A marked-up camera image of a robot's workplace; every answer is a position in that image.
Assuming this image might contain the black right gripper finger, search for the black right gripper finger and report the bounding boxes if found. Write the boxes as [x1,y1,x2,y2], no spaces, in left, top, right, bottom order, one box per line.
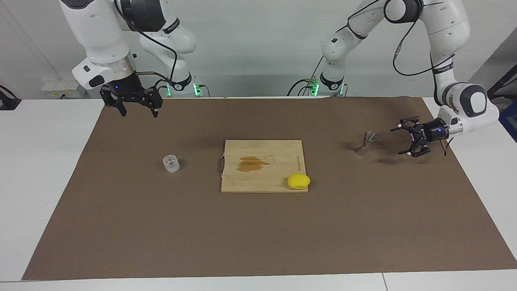
[100,86,128,118]
[139,87,163,118]

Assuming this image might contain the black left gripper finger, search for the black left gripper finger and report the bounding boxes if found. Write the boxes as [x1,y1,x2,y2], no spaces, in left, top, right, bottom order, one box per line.
[398,137,431,158]
[390,116,422,133]

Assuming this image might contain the steel double jigger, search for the steel double jigger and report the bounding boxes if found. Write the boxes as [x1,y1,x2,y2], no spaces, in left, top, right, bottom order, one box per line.
[355,131,377,157]

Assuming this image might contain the clear glass cup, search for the clear glass cup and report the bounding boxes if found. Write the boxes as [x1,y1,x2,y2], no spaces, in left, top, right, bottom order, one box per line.
[162,154,180,173]

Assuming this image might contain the blue box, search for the blue box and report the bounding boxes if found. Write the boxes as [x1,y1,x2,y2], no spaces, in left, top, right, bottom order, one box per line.
[499,101,517,143]

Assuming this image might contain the black stand pole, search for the black stand pole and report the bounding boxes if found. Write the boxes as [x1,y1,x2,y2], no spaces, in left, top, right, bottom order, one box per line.
[487,67,517,97]

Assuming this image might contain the brown table mat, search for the brown table mat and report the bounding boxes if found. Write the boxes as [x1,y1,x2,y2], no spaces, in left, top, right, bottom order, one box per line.
[21,96,517,281]

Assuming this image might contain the yellow lemon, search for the yellow lemon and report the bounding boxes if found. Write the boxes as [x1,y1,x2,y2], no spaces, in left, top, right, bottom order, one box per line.
[287,173,311,190]

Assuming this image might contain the wooden cutting board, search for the wooden cutting board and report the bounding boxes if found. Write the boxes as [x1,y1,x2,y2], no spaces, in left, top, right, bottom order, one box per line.
[218,140,309,193]

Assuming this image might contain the white wall socket box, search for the white wall socket box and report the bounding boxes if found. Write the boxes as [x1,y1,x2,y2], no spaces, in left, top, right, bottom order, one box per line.
[41,80,81,99]

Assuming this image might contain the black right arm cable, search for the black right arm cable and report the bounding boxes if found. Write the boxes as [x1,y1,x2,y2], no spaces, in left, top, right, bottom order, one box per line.
[114,0,178,87]

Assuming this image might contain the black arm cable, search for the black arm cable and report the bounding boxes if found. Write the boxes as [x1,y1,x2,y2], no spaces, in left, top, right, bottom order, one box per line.
[347,0,457,156]
[114,0,178,87]

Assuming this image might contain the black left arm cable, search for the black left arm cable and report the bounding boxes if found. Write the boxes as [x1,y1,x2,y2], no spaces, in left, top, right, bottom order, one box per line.
[347,0,457,156]

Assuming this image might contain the black object at wall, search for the black object at wall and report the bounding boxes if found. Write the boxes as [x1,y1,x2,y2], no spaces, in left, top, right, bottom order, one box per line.
[0,85,21,110]

